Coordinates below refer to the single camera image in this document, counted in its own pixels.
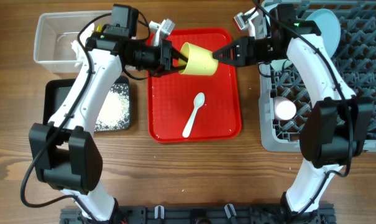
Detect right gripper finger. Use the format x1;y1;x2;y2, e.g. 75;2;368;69
213;40;239;56
213;56;237;66

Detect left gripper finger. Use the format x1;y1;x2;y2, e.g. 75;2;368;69
150;65;180;77
171;48;188;62

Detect yellow cup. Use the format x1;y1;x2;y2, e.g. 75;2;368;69
178;42;219;76

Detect white plastic spoon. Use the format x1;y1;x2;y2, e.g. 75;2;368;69
182;92;205;138

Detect white rice grains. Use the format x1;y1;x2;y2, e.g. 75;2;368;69
94;83;131;132

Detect pink cup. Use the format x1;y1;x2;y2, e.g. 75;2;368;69
273;96;296;121

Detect yellow snack wrapper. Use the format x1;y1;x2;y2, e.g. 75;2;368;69
96;24;102;32

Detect white tissue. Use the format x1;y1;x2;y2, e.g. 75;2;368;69
71;24;95;67

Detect light blue plate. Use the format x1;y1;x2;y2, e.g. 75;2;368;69
267;4;341;72

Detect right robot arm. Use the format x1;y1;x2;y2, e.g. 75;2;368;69
213;2;373;220

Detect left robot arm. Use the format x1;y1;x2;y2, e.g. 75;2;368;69
21;32;188;223

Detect grey dishwasher rack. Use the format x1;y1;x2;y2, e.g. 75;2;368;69
259;1;376;152

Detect black waste tray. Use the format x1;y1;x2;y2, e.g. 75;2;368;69
43;76;129;124

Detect red plastic tray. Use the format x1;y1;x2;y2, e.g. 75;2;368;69
145;27;242;144

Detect clear plastic bin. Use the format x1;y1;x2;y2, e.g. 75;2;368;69
33;11;107;73

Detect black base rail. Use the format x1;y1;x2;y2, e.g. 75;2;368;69
59;204;337;224

